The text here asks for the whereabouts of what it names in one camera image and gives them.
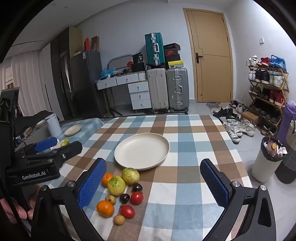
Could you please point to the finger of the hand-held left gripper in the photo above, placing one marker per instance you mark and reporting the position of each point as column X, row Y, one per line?
column 46, row 144
column 69, row 149

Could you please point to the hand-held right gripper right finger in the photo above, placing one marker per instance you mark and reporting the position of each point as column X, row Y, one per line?
column 215, row 183

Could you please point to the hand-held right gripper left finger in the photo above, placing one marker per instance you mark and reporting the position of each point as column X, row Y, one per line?
column 92, row 183

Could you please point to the small orange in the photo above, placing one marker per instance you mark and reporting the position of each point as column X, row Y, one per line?
column 106, row 180

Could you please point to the green guava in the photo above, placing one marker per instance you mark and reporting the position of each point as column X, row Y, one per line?
column 116, row 186

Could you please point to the small brown fruit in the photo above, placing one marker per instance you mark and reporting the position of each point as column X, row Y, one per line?
column 110, row 199
column 119, row 219

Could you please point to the large orange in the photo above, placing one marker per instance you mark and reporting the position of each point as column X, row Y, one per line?
column 105, row 209

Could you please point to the yellow guava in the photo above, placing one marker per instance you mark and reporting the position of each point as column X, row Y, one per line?
column 130, row 176

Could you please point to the red tomato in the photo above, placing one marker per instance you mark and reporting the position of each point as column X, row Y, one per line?
column 137, row 198
column 127, row 211

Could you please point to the large cream plate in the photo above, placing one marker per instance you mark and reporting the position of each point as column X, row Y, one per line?
column 138, row 150

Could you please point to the person's left hand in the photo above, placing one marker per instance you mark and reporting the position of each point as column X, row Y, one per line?
column 19, row 212

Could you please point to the white cylindrical container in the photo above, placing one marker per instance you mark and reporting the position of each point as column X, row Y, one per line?
column 53, row 127

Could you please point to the small cream plate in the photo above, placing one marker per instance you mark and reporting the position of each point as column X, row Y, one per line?
column 73, row 130

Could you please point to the light blue checkered cloth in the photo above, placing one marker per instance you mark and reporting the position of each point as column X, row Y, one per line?
column 90, row 125

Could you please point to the dark plum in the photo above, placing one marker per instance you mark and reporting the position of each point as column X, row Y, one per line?
column 137, row 187
column 124, row 197

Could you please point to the checkered tablecloth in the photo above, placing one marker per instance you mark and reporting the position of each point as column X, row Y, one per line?
column 185, row 162

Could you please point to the white trash bin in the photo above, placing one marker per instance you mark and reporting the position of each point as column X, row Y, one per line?
column 263, row 166

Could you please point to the pile of sneakers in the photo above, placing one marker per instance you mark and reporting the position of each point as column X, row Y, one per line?
column 235, row 132

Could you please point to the white curtain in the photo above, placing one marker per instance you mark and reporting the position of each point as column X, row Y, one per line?
column 27, row 81

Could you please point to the dark grey fridge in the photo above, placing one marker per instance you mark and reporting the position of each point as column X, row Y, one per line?
column 85, row 85

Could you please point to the small cardboard box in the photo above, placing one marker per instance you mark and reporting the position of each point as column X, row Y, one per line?
column 249, row 118

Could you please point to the woven laundry basket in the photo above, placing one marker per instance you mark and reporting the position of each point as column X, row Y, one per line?
column 289, row 166

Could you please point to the dark brown wardrobe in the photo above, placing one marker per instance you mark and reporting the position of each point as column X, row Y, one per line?
column 61, row 69

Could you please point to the grey door mat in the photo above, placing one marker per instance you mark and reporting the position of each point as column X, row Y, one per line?
column 214, row 105

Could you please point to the white drawer desk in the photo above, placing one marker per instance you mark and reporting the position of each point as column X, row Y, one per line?
column 138, row 88

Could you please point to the silver suitcase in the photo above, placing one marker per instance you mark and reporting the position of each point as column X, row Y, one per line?
column 177, row 90

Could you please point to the red cap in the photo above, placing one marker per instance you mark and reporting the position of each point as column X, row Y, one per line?
column 130, row 63

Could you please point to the beige suitcase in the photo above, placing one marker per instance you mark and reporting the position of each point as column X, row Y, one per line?
column 157, row 90

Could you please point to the grey arched chair back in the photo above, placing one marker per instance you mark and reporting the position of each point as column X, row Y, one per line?
column 120, row 56

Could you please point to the large tan cardboard sheet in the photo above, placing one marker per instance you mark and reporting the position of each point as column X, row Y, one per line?
column 75, row 41

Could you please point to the tan wooden door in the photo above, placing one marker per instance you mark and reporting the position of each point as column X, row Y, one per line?
column 208, row 76

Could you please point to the brown cardboard box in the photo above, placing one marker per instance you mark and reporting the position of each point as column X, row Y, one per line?
column 95, row 43

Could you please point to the black bag with label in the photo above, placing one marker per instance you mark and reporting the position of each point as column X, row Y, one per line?
column 138, row 62

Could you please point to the shoe collection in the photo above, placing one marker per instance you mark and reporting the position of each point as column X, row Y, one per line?
column 263, row 75

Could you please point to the black yellow shoe box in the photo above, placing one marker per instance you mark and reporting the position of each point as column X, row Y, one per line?
column 175, row 64

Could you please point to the teal suitcase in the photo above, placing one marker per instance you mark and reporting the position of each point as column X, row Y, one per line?
column 155, row 48

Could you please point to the black red shoe box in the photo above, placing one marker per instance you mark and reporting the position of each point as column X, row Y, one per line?
column 171, row 55

